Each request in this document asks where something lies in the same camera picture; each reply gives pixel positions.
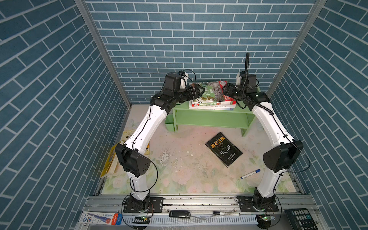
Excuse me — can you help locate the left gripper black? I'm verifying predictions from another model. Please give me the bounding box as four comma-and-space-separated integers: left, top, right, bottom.
172, 83, 204, 104

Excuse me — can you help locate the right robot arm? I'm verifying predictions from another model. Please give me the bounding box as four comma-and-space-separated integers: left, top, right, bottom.
223, 71, 303, 203

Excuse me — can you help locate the small green pen cup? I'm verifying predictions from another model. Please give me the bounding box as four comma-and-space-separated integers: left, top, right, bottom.
165, 114, 175, 132

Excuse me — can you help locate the black calculator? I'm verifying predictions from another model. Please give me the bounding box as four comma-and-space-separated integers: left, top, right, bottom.
285, 208, 318, 230

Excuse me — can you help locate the yellow cartoon history book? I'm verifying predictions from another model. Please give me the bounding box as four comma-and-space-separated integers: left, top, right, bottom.
120, 129, 150, 155

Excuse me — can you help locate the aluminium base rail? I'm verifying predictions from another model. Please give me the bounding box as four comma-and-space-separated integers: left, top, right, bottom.
76, 193, 328, 230

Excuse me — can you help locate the green wooden shelf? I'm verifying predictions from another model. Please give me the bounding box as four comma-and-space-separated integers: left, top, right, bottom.
172, 102, 255, 137

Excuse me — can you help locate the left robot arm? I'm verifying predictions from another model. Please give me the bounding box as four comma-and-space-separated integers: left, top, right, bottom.
115, 71, 205, 202

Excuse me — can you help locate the black remote device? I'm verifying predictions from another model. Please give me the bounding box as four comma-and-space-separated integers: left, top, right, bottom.
169, 210, 191, 219

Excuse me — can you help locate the green nature encyclopedia book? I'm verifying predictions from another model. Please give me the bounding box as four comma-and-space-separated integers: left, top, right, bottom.
189, 80, 236, 109

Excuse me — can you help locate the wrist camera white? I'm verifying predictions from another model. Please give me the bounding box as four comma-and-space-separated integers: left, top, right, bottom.
235, 72, 242, 87
179, 71, 189, 89

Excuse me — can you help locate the red blue pen package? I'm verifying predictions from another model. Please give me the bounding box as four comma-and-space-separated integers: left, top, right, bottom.
78, 211, 122, 226

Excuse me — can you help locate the black book yellow title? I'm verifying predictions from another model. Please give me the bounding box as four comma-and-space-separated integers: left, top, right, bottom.
206, 132, 242, 167

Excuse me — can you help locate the white La Dame book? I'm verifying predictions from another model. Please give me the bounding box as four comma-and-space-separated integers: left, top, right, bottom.
189, 102, 236, 111

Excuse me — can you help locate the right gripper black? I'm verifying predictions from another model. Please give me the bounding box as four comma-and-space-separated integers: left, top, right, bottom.
222, 82, 245, 103

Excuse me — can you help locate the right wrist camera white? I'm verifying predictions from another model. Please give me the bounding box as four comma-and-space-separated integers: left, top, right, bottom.
235, 72, 242, 87

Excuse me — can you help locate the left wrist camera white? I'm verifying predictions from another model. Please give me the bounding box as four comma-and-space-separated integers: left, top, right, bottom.
179, 71, 189, 89

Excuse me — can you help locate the blue white marker pen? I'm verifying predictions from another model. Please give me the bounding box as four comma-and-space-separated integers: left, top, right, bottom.
240, 169, 260, 180

